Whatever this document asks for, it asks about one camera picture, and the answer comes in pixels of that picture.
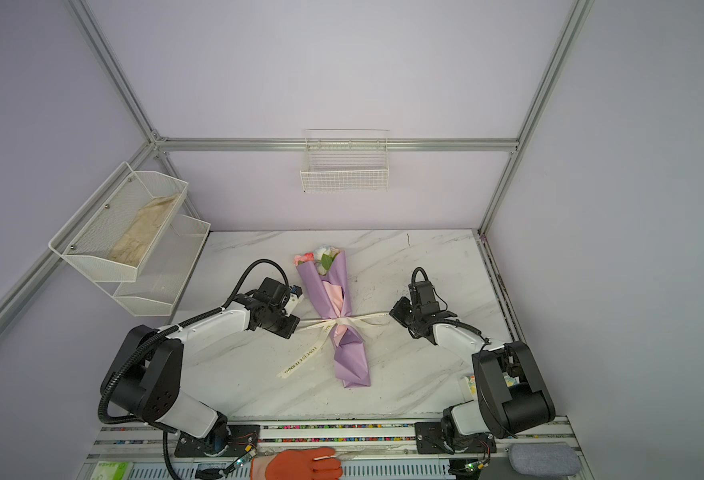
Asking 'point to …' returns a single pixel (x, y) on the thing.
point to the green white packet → (112, 470)
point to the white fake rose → (324, 255)
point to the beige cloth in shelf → (133, 240)
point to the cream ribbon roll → (332, 323)
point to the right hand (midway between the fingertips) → (394, 308)
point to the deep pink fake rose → (309, 256)
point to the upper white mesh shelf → (119, 229)
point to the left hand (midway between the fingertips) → (287, 330)
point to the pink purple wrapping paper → (329, 295)
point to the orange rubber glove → (298, 464)
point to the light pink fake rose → (298, 258)
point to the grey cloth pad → (544, 460)
